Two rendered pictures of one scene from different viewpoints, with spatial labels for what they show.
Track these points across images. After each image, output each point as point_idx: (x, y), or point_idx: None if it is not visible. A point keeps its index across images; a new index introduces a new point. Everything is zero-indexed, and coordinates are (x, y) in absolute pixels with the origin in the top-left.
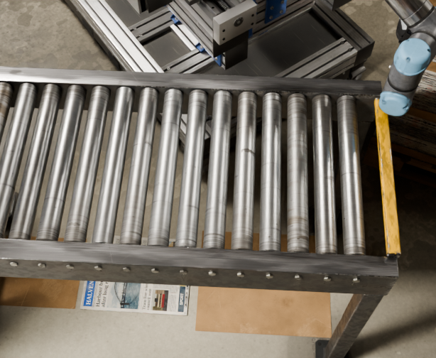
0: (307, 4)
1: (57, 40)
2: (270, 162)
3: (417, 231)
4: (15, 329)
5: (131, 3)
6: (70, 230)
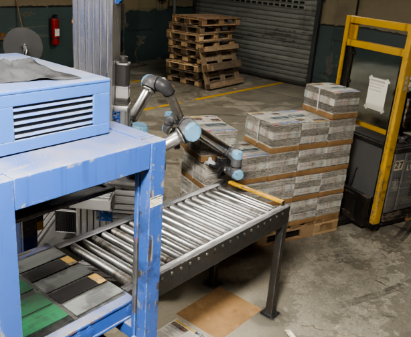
0: None
1: None
2: (225, 204)
3: (241, 267)
4: None
5: (102, 209)
6: (203, 241)
